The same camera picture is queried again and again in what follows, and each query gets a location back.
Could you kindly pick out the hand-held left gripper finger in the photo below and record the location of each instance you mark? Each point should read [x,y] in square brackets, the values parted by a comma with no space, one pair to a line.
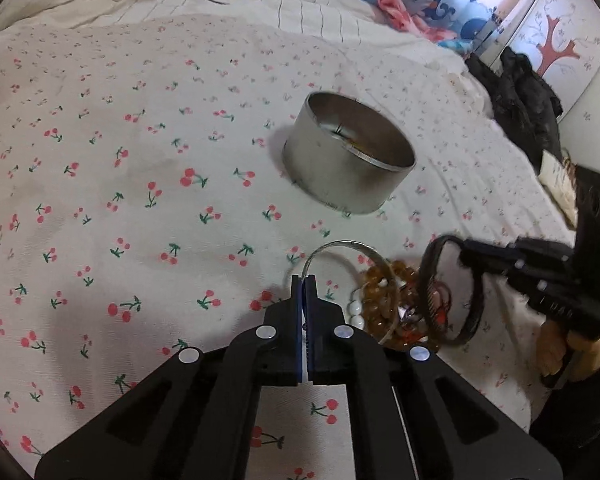
[311,320]
[298,320]

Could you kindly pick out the wardrobe with tree decal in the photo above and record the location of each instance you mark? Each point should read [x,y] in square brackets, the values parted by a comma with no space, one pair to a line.
[580,10]

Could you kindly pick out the black bangle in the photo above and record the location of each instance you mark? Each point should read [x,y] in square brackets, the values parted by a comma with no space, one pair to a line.
[423,285]

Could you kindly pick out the black jacket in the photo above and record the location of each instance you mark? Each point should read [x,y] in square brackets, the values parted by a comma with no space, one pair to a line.
[520,105]

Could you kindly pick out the silver bangle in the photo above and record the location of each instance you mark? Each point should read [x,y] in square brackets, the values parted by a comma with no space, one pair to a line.
[345,243]

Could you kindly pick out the person's right hand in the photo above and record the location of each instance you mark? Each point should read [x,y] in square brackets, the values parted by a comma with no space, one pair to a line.
[552,352]

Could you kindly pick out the round metal tin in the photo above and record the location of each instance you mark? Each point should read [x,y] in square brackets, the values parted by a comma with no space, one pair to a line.
[330,175]

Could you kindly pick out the cherry print blanket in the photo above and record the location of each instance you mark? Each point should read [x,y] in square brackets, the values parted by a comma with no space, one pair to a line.
[130,160]

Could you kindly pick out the person's right forearm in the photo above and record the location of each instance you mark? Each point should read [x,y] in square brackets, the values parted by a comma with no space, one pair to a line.
[575,410]

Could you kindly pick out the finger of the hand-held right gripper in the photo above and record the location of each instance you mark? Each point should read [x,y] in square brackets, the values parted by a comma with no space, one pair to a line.
[490,249]
[490,266]

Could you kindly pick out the pink cloth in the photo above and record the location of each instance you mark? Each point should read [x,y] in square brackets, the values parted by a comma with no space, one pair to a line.
[395,10]

